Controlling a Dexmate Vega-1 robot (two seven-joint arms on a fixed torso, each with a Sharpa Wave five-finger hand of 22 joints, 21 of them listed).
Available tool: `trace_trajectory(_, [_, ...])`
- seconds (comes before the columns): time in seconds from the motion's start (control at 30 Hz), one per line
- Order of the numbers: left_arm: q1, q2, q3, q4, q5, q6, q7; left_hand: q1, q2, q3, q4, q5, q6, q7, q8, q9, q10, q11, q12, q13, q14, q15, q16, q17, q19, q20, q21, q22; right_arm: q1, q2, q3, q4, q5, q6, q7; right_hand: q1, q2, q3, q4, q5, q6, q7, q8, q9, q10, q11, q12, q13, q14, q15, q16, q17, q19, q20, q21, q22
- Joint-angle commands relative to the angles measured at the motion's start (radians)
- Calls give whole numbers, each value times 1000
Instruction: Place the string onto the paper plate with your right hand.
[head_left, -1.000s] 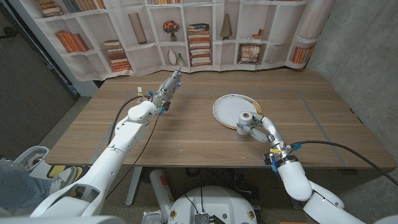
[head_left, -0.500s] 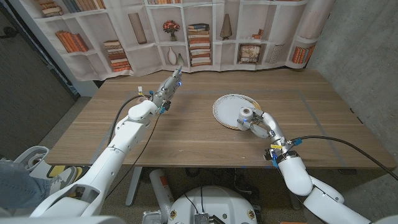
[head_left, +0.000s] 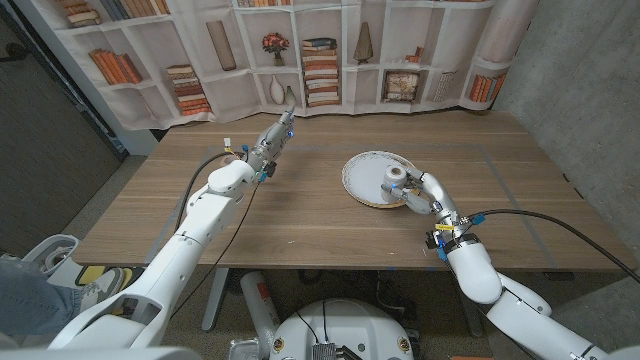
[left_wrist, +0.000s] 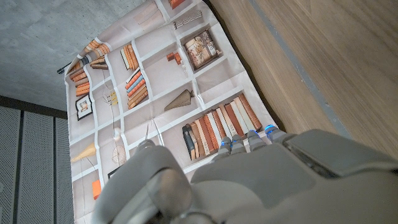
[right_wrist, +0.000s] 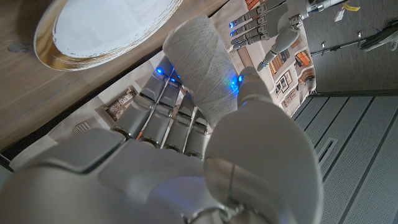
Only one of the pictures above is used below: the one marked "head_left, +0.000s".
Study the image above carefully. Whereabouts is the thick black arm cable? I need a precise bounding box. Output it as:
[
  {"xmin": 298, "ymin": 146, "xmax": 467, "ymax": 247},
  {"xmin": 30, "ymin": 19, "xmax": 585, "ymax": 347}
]
[
  {"xmin": 464, "ymin": 208, "xmax": 640, "ymax": 285},
  {"xmin": 174, "ymin": 137, "xmax": 249, "ymax": 234}
]

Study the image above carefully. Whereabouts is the white roll with orange label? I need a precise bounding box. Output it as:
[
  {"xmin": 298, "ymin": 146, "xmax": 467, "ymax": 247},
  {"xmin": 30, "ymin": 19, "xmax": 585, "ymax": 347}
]
[{"xmin": 239, "ymin": 271, "xmax": 281, "ymax": 359}]

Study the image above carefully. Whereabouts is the grey electronics box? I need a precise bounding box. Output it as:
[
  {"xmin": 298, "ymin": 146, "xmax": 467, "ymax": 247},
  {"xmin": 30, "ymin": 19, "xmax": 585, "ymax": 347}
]
[{"xmin": 312, "ymin": 342, "xmax": 364, "ymax": 360}]

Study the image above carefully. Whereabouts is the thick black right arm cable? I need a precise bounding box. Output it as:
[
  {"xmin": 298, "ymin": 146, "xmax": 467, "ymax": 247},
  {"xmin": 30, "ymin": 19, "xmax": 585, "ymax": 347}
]
[{"xmin": 464, "ymin": 208, "xmax": 640, "ymax": 285}]

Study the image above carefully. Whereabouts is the foil tray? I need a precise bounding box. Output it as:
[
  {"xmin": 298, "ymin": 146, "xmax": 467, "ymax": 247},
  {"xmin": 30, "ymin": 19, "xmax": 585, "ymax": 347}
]
[{"xmin": 228, "ymin": 337, "xmax": 261, "ymax": 360}]

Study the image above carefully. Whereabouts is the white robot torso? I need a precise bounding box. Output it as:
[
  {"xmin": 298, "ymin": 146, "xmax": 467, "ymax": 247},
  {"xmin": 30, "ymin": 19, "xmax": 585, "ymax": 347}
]
[{"xmin": 0, "ymin": 345, "xmax": 201, "ymax": 360}]

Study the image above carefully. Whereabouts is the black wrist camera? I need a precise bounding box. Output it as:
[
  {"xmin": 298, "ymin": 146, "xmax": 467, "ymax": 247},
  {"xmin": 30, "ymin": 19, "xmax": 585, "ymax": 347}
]
[
  {"xmin": 424, "ymin": 229, "xmax": 449, "ymax": 262},
  {"xmin": 257, "ymin": 160, "xmax": 278, "ymax": 184}
]

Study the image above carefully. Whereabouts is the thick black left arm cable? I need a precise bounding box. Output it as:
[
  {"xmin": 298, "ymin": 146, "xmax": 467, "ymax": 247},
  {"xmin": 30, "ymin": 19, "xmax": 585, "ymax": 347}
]
[{"xmin": 174, "ymin": 137, "xmax": 249, "ymax": 234}]

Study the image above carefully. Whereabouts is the yellow floor pad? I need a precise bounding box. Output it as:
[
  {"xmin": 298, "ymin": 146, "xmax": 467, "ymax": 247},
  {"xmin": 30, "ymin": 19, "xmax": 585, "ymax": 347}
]
[{"xmin": 74, "ymin": 264, "xmax": 134, "ymax": 289}]

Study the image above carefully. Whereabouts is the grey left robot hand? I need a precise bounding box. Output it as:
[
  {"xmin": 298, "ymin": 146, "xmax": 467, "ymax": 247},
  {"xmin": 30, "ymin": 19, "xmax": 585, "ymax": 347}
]
[{"xmin": 246, "ymin": 102, "xmax": 297, "ymax": 172}]

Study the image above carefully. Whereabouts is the printed bookshelf backdrop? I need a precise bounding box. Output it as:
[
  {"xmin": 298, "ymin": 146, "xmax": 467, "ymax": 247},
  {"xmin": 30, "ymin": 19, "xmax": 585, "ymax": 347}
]
[{"xmin": 14, "ymin": 0, "xmax": 541, "ymax": 132}]

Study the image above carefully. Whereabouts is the person's leg in jeans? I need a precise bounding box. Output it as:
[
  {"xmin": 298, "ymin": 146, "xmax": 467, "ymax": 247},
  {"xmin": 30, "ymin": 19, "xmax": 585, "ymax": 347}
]
[{"xmin": 0, "ymin": 254, "xmax": 86, "ymax": 339}]

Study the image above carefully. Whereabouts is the white sneaker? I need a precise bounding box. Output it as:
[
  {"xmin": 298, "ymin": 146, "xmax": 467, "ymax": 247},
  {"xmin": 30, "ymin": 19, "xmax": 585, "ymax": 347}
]
[{"xmin": 74, "ymin": 268, "xmax": 126, "ymax": 321}]

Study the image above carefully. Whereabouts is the white tape roll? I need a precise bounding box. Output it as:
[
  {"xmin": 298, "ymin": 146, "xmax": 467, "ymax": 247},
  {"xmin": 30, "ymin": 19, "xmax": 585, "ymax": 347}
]
[{"xmin": 382, "ymin": 164, "xmax": 409, "ymax": 204}]

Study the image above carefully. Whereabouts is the white gold-rimmed paper plate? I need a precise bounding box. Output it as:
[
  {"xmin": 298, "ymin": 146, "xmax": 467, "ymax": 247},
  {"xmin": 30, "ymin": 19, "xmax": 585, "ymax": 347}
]
[{"xmin": 341, "ymin": 150, "xmax": 421, "ymax": 210}]

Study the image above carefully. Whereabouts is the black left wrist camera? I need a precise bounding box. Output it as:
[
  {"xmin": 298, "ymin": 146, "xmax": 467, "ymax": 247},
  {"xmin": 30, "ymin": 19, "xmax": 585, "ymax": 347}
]
[{"xmin": 257, "ymin": 160, "xmax": 278, "ymax": 184}]

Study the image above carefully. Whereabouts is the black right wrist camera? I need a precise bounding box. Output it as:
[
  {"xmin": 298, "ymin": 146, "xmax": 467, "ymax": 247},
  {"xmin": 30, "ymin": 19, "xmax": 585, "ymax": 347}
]
[{"xmin": 424, "ymin": 229, "xmax": 449, "ymax": 262}]

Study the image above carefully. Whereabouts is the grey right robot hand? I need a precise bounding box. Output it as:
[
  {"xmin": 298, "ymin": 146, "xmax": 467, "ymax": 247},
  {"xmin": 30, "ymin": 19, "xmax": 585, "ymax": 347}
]
[{"xmin": 380, "ymin": 164, "xmax": 462, "ymax": 235}]

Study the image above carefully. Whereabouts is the white round bin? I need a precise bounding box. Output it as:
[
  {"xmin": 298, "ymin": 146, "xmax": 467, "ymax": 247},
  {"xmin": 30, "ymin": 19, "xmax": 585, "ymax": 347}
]
[{"xmin": 22, "ymin": 233, "xmax": 81, "ymax": 279}]

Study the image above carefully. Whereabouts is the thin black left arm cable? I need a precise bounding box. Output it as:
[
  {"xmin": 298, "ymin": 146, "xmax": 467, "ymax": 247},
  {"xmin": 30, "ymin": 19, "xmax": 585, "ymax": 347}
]
[{"xmin": 169, "ymin": 182, "xmax": 261, "ymax": 321}]

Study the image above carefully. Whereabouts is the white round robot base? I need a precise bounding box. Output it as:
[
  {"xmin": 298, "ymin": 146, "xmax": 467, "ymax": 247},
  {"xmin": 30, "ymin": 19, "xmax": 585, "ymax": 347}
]
[{"xmin": 268, "ymin": 298, "xmax": 415, "ymax": 360}]

